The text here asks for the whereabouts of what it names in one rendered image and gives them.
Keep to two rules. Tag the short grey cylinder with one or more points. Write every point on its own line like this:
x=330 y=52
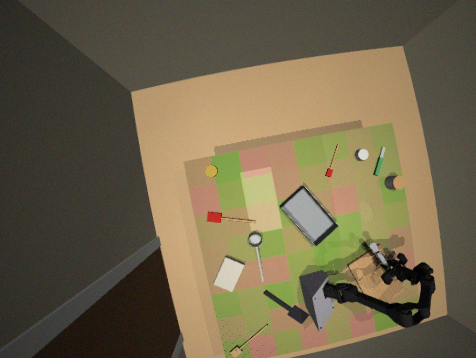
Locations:
x=361 y=154

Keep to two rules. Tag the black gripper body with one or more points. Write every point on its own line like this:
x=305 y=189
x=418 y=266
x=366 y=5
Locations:
x=397 y=269

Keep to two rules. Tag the white spiral notepad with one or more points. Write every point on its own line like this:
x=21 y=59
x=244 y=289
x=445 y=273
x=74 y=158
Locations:
x=228 y=274

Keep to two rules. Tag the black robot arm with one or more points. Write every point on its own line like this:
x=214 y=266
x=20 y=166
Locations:
x=401 y=314

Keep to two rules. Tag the yellow round disc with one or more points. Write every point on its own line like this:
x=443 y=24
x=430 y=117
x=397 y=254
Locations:
x=210 y=171

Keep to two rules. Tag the brown wooden board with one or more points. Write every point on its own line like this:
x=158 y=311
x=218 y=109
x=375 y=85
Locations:
x=367 y=272

